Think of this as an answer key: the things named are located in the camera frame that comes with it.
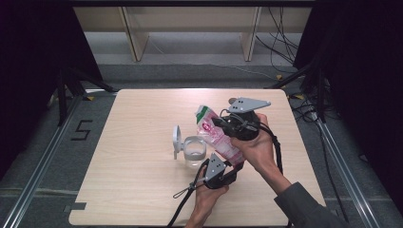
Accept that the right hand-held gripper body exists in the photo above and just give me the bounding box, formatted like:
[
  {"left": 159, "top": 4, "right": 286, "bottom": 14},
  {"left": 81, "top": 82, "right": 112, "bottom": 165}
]
[{"left": 221, "top": 96, "right": 272, "bottom": 143}]

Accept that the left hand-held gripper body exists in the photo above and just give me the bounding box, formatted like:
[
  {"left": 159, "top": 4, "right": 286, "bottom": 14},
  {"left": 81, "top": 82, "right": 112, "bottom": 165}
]
[{"left": 202, "top": 152, "right": 238, "bottom": 190}]

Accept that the pink and white packet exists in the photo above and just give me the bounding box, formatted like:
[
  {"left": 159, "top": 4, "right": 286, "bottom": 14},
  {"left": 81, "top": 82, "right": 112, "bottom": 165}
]
[{"left": 194, "top": 104, "right": 245, "bottom": 167}]

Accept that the clear jar with grey lid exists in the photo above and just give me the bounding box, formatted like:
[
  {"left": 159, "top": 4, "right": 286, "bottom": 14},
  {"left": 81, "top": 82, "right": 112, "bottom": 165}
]
[{"left": 172, "top": 124, "right": 208, "bottom": 168}]

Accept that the person's right hand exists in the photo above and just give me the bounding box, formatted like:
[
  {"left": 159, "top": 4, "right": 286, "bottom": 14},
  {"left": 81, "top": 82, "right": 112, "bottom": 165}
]
[{"left": 230, "top": 113, "right": 285, "bottom": 181}]

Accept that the person's left hand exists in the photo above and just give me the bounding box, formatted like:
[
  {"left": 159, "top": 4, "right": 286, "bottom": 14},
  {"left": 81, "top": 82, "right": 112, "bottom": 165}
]
[{"left": 189, "top": 166, "right": 230, "bottom": 220}]

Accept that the black metal stand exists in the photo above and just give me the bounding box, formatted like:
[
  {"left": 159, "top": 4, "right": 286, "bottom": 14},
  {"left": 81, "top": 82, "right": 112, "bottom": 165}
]
[
  {"left": 265, "top": 59, "right": 328, "bottom": 124},
  {"left": 56, "top": 66, "right": 117, "bottom": 127}
]

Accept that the light wooden shelf unit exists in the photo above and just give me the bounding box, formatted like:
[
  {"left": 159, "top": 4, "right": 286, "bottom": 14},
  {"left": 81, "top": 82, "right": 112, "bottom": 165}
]
[{"left": 73, "top": 6, "right": 314, "bottom": 63}]

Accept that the dark curtain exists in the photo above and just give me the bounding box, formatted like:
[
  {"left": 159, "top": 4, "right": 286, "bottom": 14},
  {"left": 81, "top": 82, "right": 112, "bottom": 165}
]
[
  {"left": 0, "top": 0, "right": 105, "bottom": 180},
  {"left": 294, "top": 0, "right": 403, "bottom": 208}
]

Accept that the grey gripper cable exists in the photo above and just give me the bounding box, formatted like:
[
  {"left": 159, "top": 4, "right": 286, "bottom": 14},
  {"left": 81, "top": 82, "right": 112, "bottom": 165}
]
[{"left": 220, "top": 108, "right": 259, "bottom": 132}]

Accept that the black wrist strap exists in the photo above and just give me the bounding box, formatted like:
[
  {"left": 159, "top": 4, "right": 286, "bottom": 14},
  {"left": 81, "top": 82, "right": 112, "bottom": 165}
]
[
  {"left": 165, "top": 158, "right": 211, "bottom": 228},
  {"left": 259, "top": 121, "right": 285, "bottom": 176}
]

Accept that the bundle of black cables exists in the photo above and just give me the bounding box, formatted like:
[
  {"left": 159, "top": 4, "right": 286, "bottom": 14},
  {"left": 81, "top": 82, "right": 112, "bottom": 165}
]
[{"left": 254, "top": 7, "right": 300, "bottom": 74}]

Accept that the aluminium floor rail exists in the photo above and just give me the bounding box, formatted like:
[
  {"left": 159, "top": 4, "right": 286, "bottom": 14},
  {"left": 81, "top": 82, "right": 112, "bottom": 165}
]
[
  {"left": 0, "top": 94, "right": 84, "bottom": 228},
  {"left": 317, "top": 119, "right": 382, "bottom": 228}
]

